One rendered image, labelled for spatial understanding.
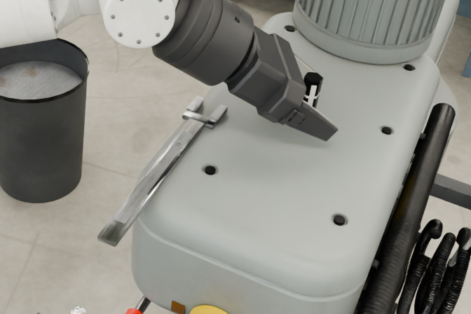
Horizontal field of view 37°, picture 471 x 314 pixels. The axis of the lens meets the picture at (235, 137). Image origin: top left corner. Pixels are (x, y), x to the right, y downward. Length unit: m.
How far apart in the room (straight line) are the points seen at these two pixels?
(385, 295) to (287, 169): 0.17
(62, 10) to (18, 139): 2.37
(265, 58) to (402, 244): 0.27
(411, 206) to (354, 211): 0.17
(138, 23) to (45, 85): 2.55
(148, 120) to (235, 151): 3.04
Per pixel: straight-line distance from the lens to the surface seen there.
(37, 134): 3.06
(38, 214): 3.32
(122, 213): 0.69
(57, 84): 3.20
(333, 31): 0.95
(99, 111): 3.86
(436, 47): 1.36
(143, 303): 0.86
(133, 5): 0.65
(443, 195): 1.23
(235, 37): 0.71
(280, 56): 0.77
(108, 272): 3.09
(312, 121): 0.77
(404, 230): 0.87
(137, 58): 4.27
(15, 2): 0.68
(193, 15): 0.70
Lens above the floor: 2.40
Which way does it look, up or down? 40 degrees down
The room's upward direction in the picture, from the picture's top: 9 degrees clockwise
